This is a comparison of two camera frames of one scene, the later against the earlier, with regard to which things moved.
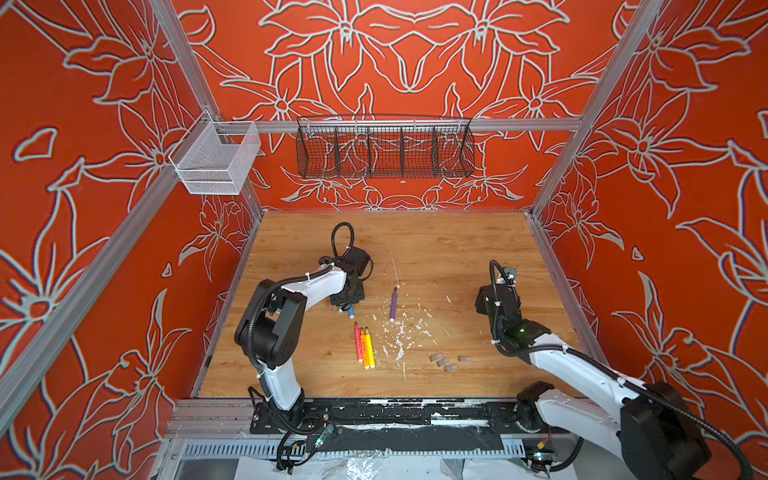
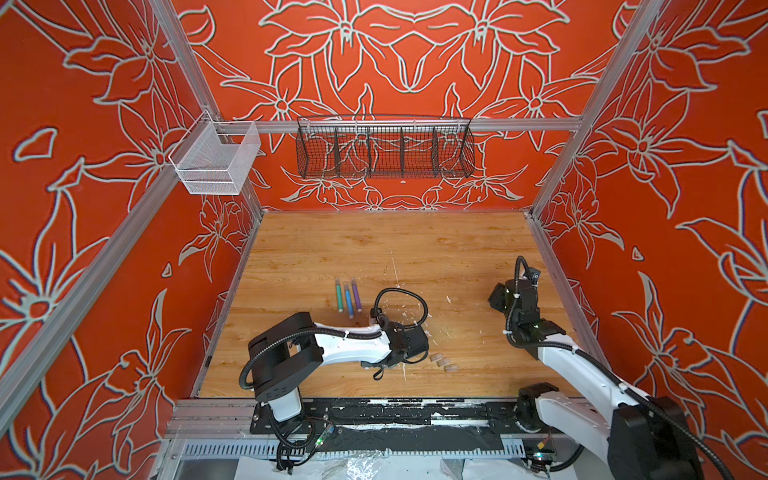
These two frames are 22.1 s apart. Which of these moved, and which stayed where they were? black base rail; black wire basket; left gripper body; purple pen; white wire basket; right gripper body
Moved: right gripper body; left gripper body; purple pen
Stayed: white wire basket; black wire basket; black base rail
